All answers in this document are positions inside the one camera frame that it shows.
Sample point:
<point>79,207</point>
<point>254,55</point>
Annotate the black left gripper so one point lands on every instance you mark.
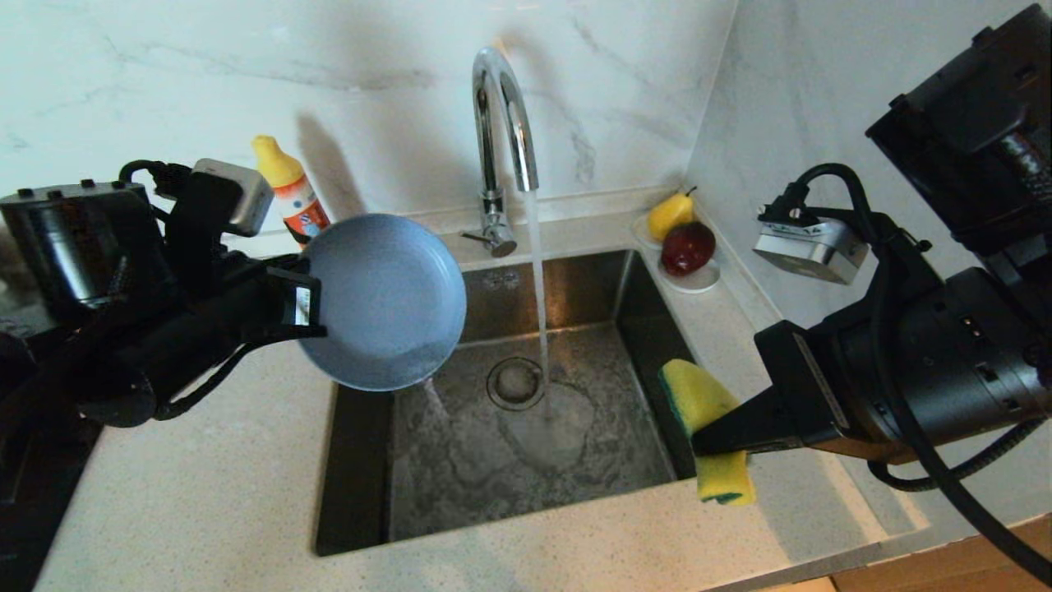
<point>164,312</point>

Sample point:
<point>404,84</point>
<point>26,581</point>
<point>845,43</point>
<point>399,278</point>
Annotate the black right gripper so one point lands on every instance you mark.
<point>904,378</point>

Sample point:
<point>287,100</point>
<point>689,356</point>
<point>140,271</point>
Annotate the yellow sponge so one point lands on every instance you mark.
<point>707,403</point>

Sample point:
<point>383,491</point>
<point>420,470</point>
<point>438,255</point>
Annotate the blue plate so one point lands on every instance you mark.
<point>386,304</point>

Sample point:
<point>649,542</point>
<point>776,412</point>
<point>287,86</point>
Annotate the orange dish soap bottle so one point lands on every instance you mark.
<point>283,185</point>

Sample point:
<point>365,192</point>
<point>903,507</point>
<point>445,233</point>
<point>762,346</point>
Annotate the chrome gooseneck faucet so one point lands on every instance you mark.
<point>491,205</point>

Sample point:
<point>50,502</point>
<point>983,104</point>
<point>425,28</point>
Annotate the metal sink drain strainer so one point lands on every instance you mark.
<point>516,385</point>

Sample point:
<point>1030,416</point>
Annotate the stainless steel sink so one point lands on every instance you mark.
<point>493,477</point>

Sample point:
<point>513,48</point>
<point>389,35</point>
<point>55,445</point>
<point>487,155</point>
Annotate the small white dish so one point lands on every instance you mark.
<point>697,284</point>

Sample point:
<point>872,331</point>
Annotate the dark red apple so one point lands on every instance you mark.
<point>686,249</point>

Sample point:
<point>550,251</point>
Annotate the yellow pear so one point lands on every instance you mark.
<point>667,215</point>

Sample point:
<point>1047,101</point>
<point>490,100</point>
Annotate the wooden cabinet panel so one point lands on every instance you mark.
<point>945,567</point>

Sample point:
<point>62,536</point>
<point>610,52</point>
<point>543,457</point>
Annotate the black glass cooktop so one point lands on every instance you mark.
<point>33,510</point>

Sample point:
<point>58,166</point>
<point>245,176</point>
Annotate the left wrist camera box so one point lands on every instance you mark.
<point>238,193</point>

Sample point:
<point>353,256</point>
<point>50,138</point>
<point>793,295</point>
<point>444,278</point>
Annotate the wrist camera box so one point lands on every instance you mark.
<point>809,247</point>
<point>238,193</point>

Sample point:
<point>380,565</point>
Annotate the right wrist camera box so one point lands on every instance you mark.
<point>809,247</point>

